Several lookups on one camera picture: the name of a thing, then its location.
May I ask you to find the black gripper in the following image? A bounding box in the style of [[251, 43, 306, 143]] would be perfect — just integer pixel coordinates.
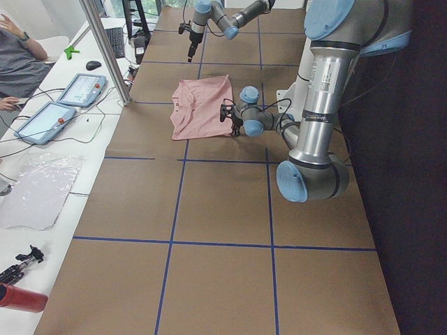
[[178, 22, 205, 63], [219, 104, 243, 137]]

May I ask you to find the red cylinder bottle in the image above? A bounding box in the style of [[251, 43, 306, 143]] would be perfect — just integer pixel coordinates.
[[1, 283, 48, 313]]

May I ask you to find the aluminium frame post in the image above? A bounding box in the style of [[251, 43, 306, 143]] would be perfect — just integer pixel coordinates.
[[80, 0, 131, 106]]

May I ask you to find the blue tape line crosswise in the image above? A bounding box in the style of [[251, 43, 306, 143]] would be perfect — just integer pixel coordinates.
[[73, 235, 376, 252]]

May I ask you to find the black keyboard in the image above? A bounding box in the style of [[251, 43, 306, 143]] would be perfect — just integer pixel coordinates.
[[105, 27, 125, 59]]

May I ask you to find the clear plastic bag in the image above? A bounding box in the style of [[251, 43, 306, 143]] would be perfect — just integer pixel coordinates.
[[1, 153, 84, 231]]

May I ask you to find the upper teach pendant tablet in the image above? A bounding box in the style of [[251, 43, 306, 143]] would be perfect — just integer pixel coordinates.
[[57, 73, 107, 107]]

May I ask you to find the green plastic clamp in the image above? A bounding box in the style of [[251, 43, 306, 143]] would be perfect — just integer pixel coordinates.
[[64, 45, 80, 60]]

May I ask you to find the lower teach pendant tablet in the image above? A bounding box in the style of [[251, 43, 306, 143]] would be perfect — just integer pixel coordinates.
[[14, 102, 76, 145]]

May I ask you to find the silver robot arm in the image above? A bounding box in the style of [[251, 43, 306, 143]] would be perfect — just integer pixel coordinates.
[[220, 1, 413, 202], [179, 1, 275, 63]]

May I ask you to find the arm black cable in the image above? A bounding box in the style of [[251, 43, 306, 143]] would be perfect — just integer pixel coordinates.
[[181, 0, 224, 38], [223, 97, 352, 165]]

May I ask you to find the teach pendant tablet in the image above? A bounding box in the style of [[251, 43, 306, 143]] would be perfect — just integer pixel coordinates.
[[57, 73, 107, 107], [14, 102, 76, 145]]

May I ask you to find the black computer mouse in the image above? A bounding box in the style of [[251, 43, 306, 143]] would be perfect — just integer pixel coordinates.
[[85, 61, 102, 71]]

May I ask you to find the black mini tripod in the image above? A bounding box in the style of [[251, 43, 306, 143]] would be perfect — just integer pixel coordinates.
[[1, 245, 44, 285]]

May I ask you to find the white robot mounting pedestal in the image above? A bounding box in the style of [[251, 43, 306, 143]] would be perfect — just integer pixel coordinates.
[[276, 34, 315, 123]]

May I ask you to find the seated person grey shirt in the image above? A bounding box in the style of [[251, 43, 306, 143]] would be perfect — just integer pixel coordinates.
[[1, 14, 52, 112]]

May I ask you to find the blue tape line lengthwise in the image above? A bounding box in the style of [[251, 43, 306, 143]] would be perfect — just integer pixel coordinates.
[[153, 7, 211, 335]]

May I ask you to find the pink Snoopy t-shirt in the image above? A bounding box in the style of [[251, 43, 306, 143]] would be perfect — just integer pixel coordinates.
[[170, 75, 233, 140]]

